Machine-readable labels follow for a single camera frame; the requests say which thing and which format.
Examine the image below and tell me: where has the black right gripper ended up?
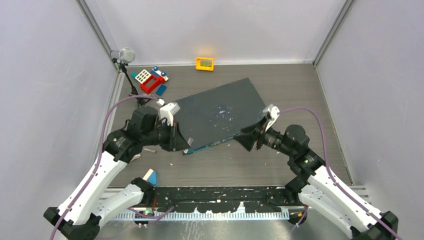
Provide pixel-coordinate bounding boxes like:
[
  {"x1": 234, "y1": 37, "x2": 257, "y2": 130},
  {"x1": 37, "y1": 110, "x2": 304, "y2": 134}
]
[{"x1": 233, "y1": 115, "x2": 296, "y2": 157}]

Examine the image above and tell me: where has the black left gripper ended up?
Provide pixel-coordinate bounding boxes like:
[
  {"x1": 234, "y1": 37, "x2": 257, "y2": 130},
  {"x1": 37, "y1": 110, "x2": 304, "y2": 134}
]
[{"x1": 142, "y1": 119, "x2": 190, "y2": 152}]

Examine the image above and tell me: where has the dark grey network switch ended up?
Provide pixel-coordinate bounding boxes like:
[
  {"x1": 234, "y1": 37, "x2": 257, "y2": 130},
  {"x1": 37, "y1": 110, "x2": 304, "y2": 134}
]
[{"x1": 174, "y1": 78, "x2": 266, "y2": 155}]

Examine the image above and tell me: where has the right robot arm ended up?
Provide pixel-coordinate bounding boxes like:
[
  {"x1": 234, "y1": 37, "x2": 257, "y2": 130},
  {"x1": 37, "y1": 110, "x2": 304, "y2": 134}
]
[{"x1": 234, "y1": 118, "x2": 400, "y2": 240}]

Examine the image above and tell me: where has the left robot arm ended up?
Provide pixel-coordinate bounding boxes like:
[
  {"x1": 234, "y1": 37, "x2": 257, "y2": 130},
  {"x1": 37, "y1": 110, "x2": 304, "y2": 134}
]
[{"x1": 43, "y1": 102, "x2": 190, "y2": 240}]

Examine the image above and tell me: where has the silver SFP module front left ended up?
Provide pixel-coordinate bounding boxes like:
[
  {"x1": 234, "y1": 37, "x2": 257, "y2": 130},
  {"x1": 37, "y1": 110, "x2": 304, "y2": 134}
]
[{"x1": 143, "y1": 148, "x2": 157, "y2": 154}]

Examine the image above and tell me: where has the blue white wedge block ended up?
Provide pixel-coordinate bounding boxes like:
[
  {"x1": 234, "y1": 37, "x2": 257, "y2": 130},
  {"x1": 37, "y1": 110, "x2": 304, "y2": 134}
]
[{"x1": 142, "y1": 168, "x2": 158, "y2": 186}]

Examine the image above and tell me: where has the small blue toy brick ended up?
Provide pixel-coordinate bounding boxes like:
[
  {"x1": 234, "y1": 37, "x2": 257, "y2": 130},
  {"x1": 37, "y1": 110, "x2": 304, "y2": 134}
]
[{"x1": 155, "y1": 84, "x2": 167, "y2": 96}]

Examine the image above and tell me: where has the blue white toy brick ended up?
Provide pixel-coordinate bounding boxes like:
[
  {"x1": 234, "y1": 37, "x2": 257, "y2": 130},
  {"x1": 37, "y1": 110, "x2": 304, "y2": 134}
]
[{"x1": 150, "y1": 66, "x2": 169, "y2": 82}]

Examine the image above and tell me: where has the white window toy brick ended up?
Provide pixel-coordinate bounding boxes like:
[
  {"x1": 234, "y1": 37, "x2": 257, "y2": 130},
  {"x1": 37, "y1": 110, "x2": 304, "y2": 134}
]
[{"x1": 134, "y1": 69, "x2": 152, "y2": 84}]

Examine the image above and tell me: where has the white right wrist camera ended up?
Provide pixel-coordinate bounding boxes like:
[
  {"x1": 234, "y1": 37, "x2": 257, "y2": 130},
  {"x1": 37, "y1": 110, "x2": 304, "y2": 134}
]
[{"x1": 262, "y1": 104, "x2": 281, "y2": 132}]

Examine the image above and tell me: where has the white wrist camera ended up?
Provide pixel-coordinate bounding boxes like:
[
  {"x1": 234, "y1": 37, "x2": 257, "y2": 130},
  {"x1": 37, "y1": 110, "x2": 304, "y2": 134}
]
[
  {"x1": 262, "y1": 104, "x2": 281, "y2": 132},
  {"x1": 156, "y1": 98, "x2": 181, "y2": 127}
]

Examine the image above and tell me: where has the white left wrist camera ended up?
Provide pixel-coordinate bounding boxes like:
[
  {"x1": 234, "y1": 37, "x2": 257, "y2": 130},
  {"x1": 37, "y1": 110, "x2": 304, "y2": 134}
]
[{"x1": 156, "y1": 98, "x2": 181, "y2": 127}]

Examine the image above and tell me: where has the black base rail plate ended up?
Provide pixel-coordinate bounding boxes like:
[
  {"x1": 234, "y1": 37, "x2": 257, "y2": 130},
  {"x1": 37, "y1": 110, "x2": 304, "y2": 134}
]
[{"x1": 140, "y1": 186, "x2": 304, "y2": 214}]

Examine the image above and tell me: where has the red toy brick frame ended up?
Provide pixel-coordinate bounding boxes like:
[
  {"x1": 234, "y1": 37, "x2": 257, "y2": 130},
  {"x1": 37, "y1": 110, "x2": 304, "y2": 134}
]
[{"x1": 140, "y1": 75, "x2": 166, "y2": 94}]

